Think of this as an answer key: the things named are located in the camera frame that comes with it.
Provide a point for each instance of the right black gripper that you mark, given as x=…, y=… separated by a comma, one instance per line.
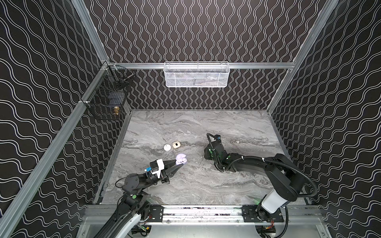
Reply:
x=212, y=153

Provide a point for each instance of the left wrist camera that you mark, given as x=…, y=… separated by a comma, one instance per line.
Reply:
x=155, y=168

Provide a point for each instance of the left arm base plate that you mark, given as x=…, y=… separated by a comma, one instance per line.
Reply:
x=155, y=214

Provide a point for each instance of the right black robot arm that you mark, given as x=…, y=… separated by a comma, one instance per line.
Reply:
x=289, y=182

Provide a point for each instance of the beige earbud charging case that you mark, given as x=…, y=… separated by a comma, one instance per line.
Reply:
x=176, y=144

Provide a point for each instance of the aluminium front rail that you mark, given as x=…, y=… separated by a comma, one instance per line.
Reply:
x=231, y=215

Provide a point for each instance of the white mesh wall basket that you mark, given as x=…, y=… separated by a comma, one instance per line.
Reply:
x=195, y=74

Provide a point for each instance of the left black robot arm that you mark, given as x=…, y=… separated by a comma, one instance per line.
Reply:
x=133, y=207

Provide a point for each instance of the purple round charging case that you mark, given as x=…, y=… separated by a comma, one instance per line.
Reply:
x=181, y=159

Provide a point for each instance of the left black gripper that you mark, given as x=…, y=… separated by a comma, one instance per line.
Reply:
x=164, y=173

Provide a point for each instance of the black wire wall basket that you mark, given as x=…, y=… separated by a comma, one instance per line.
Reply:
x=111, y=91

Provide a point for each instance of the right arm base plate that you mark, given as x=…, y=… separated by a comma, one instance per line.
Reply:
x=253, y=214

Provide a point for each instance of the white round charging case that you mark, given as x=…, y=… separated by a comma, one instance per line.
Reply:
x=167, y=147

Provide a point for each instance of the brass object in basket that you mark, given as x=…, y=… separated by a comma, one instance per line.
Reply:
x=116, y=110

